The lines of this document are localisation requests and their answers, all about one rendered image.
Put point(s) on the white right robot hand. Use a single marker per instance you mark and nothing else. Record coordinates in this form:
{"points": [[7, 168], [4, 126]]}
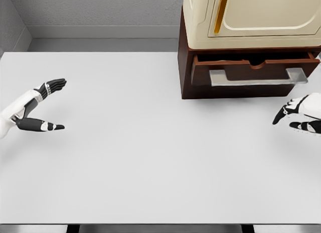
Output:
{"points": [[311, 102]]}

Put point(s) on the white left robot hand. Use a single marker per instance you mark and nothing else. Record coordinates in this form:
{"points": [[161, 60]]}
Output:
{"points": [[23, 102]]}

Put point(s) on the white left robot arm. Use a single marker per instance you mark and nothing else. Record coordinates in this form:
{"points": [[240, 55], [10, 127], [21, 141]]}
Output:
{"points": [[2, 125]]}

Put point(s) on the brown wooden cabinet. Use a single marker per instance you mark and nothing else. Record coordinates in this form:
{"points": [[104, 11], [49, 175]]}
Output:
{"points": [[184, 67]]}

